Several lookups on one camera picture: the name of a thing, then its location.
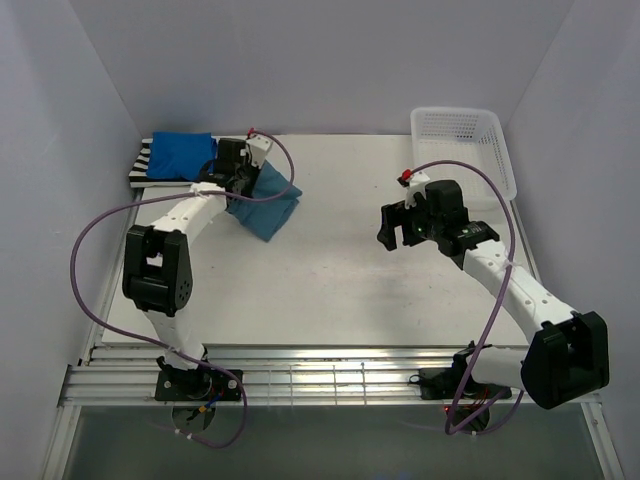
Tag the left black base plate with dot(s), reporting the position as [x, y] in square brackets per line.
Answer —
[197, 385]

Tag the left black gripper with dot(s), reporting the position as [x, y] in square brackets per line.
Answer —
[255, 173]

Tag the blue tank top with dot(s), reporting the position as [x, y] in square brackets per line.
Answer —
[175, 155]

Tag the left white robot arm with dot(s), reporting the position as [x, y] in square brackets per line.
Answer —
[157, 274]

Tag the white plastic basket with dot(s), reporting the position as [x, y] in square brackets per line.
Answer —
[453, 139]

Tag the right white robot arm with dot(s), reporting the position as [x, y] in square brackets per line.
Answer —
[568, 351]

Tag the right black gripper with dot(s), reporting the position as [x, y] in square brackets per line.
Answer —
[396, 215]

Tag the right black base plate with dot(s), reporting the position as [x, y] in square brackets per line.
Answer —
[441, 384]

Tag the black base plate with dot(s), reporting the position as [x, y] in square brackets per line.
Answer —
[441, 384]
[197, 385]

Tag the light teal tank top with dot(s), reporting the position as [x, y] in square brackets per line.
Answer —
[265, 219]

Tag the black white striped tank top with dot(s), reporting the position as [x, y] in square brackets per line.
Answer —
[138, 178]

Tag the aluminium frame rails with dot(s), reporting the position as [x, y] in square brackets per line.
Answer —
[314, 411]

